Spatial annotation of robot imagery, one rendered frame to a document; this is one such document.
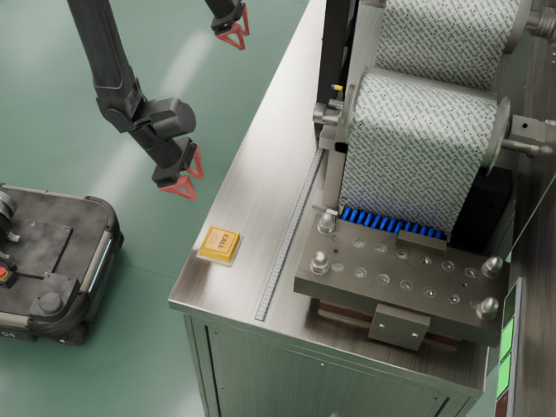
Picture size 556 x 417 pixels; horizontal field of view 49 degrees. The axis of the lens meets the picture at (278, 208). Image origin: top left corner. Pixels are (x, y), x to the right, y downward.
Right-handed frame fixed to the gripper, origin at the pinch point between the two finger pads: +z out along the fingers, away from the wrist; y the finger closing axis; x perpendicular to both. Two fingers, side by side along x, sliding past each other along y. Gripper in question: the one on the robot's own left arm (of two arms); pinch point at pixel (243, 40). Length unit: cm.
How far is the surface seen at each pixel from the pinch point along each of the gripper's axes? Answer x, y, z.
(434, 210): -44, -50, 21
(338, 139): -29.1, -40.1, 5.5
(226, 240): 0, -54, 14
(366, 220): -31, -52, 19
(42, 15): 175, 135, 21
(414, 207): -41, -50, 19
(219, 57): 86, 119, 72
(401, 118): -45, -47, -2
